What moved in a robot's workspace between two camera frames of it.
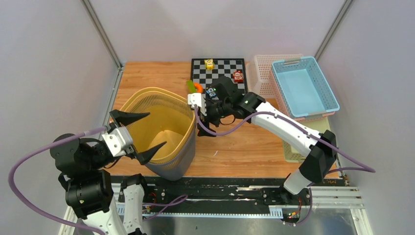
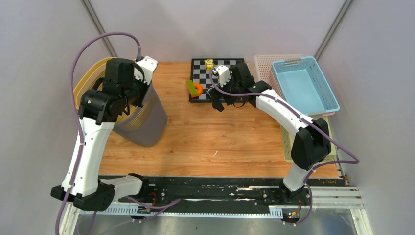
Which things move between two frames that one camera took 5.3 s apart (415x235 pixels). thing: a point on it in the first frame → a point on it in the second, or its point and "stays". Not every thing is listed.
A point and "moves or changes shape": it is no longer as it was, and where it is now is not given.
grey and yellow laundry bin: (176, 128) moves or changes shape
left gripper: (126, 117) → (144, 87)
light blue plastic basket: (304, 87) stays
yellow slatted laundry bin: (170, 120) → (90, 74)
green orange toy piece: (198, 87) stays
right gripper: (207, 119) → (217, 103)
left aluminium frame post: (102, 33) stays
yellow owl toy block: (209, 64) stays
